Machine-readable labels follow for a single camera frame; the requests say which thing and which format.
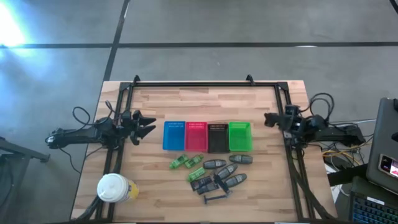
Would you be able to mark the grey laptop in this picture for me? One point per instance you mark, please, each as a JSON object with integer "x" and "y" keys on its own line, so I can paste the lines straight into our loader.
{"x": 384, "y": 137}

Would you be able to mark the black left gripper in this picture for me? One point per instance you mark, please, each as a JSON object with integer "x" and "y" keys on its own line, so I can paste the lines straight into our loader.
{"x": 127, "y": 124}

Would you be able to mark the black metal table frame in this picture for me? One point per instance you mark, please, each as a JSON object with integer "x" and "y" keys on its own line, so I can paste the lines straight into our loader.
{"x": 205, "y": 84}

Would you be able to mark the black backlit keyboard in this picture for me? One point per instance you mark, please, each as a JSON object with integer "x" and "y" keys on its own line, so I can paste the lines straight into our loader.
{"x": 373, "y": 211}

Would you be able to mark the blue plastic basket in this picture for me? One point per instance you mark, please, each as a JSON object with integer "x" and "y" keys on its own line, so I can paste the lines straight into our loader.
{"x": 174, "y": 137}

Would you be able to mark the green shampoo bottle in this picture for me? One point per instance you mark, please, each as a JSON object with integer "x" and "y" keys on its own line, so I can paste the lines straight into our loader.
{"x": 194, "y": 161}
{"x": 178, "y": 162}
{"x": 196, "y": 174}

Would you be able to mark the green plastic basket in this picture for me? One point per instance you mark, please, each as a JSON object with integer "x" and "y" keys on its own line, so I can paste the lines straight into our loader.
{"x": 240, "y": 137}

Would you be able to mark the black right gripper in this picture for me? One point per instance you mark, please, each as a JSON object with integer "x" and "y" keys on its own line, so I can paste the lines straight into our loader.
{"x": 290, "y": 119}

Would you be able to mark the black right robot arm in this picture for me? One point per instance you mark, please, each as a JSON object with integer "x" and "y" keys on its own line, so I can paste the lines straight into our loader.
{"x": 329, "y": 132}

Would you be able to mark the dark metal side stand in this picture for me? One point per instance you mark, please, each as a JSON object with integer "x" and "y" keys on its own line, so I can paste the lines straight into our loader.
{"x": 21, "y": 152}

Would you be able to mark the black toiletry tube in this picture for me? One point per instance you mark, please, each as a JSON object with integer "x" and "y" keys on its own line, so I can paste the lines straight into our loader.
{"x": 207, "y": 188}
{"x": 200, "y": 183}

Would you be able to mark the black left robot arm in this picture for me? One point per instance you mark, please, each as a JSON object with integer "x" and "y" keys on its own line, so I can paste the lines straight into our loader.
{"x": 81, "y": 133}

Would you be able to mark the black plastic basket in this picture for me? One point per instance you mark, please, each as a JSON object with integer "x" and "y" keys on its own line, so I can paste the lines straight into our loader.
{"x": 218, "y": 140}

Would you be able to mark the white-lidded yellow container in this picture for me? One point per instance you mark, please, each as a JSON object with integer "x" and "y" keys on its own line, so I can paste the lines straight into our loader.
{"x": 112, "y": 187}

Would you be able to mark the black disposable razor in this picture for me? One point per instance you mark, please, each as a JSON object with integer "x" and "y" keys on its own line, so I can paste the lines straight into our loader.
{"x": 221, "y": 184}
{"x": 214, "y": 198}

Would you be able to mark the red plastic basket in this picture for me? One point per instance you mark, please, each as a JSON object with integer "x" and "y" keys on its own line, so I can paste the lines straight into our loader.
{"x": 196, "y": 138}

